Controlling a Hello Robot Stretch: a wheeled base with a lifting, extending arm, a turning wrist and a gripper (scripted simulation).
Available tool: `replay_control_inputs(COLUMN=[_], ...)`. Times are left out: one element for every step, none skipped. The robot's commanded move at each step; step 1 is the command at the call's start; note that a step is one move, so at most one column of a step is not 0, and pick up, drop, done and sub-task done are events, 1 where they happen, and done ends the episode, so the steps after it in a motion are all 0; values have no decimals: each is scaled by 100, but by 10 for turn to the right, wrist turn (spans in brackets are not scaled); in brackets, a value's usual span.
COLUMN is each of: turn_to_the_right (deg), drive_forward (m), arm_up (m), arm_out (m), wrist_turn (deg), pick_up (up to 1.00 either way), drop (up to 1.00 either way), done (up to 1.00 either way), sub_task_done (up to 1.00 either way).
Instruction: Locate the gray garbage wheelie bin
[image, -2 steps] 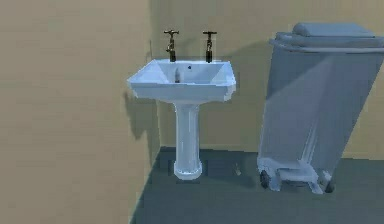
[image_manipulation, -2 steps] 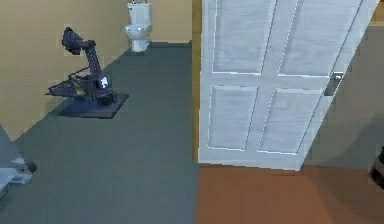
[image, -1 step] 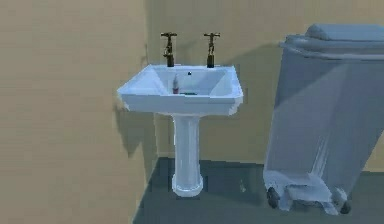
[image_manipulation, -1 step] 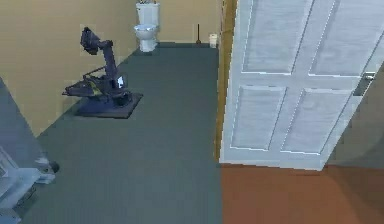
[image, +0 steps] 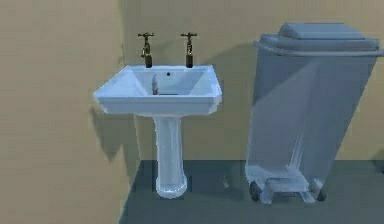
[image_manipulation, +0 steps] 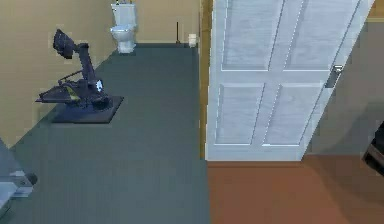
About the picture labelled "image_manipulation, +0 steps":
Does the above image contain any white panelled room door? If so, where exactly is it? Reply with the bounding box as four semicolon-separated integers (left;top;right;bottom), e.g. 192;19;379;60
204;0;377;162

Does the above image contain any dark wooden furniture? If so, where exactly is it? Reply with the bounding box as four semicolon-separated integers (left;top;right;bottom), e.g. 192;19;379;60
362;120;384;177

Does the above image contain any grey door handle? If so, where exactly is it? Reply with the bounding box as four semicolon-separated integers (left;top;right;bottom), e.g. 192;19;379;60
324;64;344;89

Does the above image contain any grey wheeled furniture corner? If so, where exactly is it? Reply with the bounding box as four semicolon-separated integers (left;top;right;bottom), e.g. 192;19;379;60
0;138;38;214

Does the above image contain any black exercise machine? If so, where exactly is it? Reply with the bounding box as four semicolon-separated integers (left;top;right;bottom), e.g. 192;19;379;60
35;28;125;125

